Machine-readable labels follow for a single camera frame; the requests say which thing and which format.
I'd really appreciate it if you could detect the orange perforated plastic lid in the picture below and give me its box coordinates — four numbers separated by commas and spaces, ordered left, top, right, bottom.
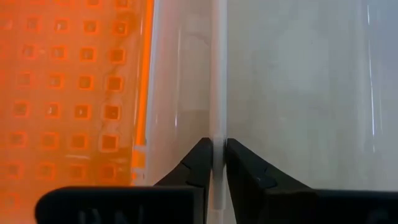
0, 0, 155, 224

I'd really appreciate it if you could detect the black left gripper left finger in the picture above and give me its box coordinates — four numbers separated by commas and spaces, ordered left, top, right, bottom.
154, 138, 214, 224

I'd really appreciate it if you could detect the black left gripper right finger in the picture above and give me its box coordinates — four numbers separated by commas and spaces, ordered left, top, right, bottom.
226, 138, 318, 224

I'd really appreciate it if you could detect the clear plastic pencil box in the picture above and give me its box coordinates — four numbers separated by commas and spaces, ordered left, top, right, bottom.
144, 0, 398, 224

